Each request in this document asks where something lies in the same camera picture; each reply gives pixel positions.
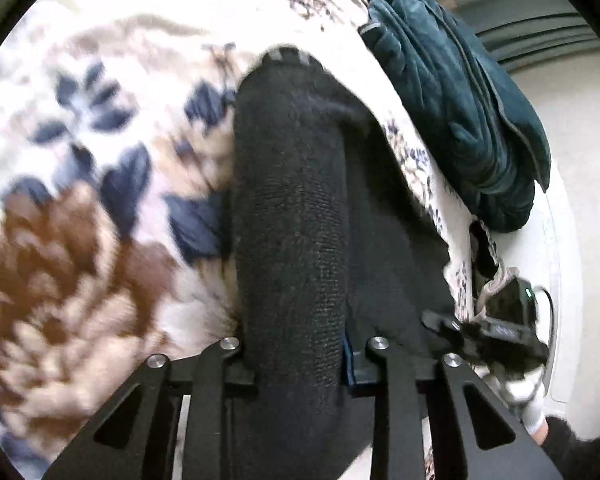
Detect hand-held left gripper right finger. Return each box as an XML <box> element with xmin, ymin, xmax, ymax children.
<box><xmin>342</xmin><ymin>336</ymin><xmax>565</xmax><ymax>480</ymax></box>

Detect person's right hand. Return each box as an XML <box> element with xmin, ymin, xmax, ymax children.
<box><xmin>487</xmin><ymin>360</ymin><xmax>550</xmax><ymax>436</ymax></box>

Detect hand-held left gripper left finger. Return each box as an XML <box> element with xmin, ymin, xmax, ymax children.
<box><xmin>42</xmin><ymin>337</ymin><xmax>257</xmax><ymax>480</ymax></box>

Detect teal velvet garment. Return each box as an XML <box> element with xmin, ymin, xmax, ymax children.
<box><xmin>356</xmin><ymin>0</ymin><xmax>552</xmax><ymax>234</ymax></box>

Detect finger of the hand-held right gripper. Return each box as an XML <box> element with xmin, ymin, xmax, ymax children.
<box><xmin>421</xmin><ymin>310</ymin><xmax>483</xmax><ymax>358</ymax></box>

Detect black knit garment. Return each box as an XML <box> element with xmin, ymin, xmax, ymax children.
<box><xmin>229</xmin><ymin>45</ymin><xmax>477</xmax><ymax>480</ymax></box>

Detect floral fleece blanket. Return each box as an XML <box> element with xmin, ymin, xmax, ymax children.
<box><xmin>0</xmin><ymin>0</ymin><xmax>523</xmax><ymax>480</ymax></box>

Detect person's right forearm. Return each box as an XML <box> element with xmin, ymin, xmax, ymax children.
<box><xmin>532</xmin><ymin>412</ymin><xmax>600</xmax><ymax>480</ymax></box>

